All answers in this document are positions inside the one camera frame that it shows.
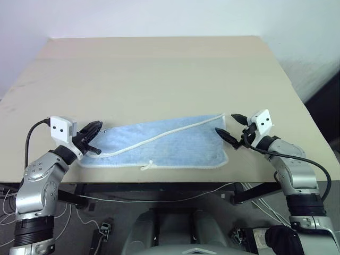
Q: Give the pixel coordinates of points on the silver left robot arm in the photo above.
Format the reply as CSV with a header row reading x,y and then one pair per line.
x,y
37,183

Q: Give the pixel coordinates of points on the dark rounded shape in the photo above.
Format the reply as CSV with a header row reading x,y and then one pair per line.
x,y
282,240

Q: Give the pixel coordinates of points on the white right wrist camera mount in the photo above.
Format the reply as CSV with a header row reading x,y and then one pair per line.
x,y
263,120

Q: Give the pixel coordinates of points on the light blue towel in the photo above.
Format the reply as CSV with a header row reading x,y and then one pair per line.
x,y
172,146

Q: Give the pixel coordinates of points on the power strip with plugs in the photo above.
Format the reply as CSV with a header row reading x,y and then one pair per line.
x,y
251,236

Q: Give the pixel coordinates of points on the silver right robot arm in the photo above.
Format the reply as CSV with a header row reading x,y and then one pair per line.
x,y
300,175

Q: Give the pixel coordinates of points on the black table frame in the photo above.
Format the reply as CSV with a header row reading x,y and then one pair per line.
x,y
148,188

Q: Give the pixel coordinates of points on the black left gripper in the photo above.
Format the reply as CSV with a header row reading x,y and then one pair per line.
x,y
83,143

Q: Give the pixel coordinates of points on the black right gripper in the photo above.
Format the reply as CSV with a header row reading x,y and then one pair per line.
x,y
248,135

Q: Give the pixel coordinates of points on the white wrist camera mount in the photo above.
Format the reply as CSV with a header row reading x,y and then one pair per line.
x,y
263,120
60,128

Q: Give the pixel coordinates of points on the small black floor device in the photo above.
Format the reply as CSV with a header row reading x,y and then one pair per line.
x,y
104,229

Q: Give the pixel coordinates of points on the dark cabinet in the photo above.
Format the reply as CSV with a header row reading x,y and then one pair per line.
x,y
325,125

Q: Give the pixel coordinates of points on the silver robot torso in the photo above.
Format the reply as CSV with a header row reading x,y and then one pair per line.
x,y
175,231

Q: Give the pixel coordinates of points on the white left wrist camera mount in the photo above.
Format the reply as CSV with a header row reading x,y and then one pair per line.
x,y
60,128

